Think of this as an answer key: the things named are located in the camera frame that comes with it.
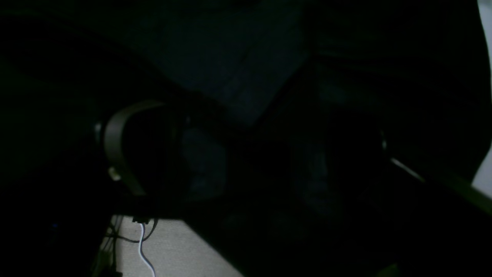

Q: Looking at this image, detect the black T-shirt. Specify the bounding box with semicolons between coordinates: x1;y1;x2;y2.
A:
1;0;491;277

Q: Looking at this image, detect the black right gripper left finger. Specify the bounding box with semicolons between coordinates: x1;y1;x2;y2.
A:
101;100;186;197

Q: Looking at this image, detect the white cable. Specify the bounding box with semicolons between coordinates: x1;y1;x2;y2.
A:
138;222;156;277

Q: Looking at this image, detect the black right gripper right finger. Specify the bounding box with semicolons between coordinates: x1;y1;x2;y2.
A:
380;127;491;215

